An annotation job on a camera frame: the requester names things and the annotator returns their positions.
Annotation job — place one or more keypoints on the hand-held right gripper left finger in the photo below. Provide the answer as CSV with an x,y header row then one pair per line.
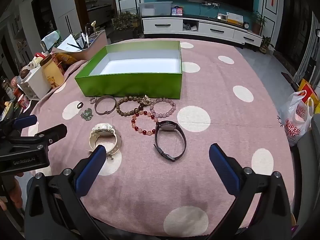
x,y
92,166

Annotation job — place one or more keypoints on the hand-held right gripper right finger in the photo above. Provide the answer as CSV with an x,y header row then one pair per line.
x,y
223,167

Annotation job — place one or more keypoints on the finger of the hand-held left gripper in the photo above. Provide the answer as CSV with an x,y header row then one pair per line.
x,y
25,121
51,133

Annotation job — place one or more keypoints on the green stone brooch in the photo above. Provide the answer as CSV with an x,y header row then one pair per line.
x,y
87,113

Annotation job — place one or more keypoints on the silver bangle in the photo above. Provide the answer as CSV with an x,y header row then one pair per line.
x,y
96,107

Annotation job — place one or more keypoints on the black wrist watch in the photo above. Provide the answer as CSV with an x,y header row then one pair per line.
x,y
165,126

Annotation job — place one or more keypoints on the gold ornament brooch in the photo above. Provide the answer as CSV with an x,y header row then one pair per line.
x,y
145,101

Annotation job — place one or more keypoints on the green cardboard box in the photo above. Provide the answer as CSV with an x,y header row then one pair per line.
x,y
130,85

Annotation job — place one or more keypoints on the person's left hand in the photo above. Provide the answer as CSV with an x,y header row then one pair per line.
x,y
13,192

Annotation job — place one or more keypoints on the pink polka dot tablecloth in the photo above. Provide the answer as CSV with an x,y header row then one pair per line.
x,y
225,130

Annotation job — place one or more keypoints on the yellow bottle with brown lid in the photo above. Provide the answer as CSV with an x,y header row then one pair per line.
x,y
52,75

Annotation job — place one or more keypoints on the red plastic loop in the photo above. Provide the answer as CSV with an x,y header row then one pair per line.
x,y
38,55

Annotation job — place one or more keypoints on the orange snack packet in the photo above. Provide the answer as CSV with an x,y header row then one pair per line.
x,y
65,58

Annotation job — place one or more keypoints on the grey chair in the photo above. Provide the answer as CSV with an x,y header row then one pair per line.
x,y
307,160

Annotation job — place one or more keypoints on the white plastic bag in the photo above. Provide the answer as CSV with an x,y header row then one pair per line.
x,y
295,120

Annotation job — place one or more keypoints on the white papers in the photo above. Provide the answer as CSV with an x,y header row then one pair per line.
x,y
66,45

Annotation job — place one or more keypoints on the pink desk bin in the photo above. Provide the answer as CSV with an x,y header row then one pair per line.
x,y
96,43

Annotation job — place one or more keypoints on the yellow and red bag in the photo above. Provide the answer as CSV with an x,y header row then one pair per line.
x,y
308,91

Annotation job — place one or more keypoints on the small potted plant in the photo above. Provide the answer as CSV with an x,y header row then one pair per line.
x,y
265,45

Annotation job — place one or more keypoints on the bushy potted plant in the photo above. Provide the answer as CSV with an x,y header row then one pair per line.
x,y
125,22

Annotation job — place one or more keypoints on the black alarm clock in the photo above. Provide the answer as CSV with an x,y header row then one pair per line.
x,y
246,25

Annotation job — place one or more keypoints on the tall potted plant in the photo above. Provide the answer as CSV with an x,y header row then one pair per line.
x,y
257,23

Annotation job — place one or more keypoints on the yellow and white box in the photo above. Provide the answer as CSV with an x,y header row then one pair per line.
x,y
235,18

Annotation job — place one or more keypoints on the small white device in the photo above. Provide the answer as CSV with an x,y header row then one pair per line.
x,y
222,17

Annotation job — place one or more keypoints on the white television cabinet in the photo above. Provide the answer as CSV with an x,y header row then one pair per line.
x,y
162,26

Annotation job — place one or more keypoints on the clear storage bin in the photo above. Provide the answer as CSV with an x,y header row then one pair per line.
x,y
155,8

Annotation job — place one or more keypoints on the dark wooden door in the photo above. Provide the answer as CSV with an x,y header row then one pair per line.
x,y
290,17

